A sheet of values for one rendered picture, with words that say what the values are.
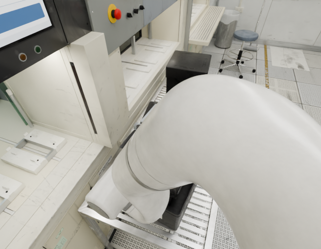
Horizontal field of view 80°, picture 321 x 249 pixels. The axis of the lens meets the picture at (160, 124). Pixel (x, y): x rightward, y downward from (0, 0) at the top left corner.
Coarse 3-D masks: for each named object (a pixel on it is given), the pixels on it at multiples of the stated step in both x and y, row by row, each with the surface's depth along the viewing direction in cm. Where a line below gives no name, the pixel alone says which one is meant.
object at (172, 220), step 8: (192, 184) 96; (184, 192) 93; (192, 192) 86; (176, 200) 90; (184, 200) 90; (168, 208) 88; (176, 208) 88; (184, 208) 78; (160, 216) 79; (168, 216) 75; (176, 216) 71; (168, 224) 80; (176, 224) 76
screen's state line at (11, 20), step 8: (24, 8) 47; (32, 8) 49; (40, 8) 51; (0, 16) 43; (8, 16) 44; (16, 16) 46; (24, 16) 47; (32, 16) 49; (40, 16) 51; (0, 24) 43; (8, 24) 45; (16, 24) 46; (24, 24) 48; (0, 32) 44
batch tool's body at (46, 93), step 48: (48, 0) 52; (48, 48) 56; (96, 48) 68; (48, 96) 89; (96, 96) 77; (0, 144) 101; (96, 144) 101; (48, 192) 83; (0, 240) 70; (48, 240) 77; (96, 240) 120
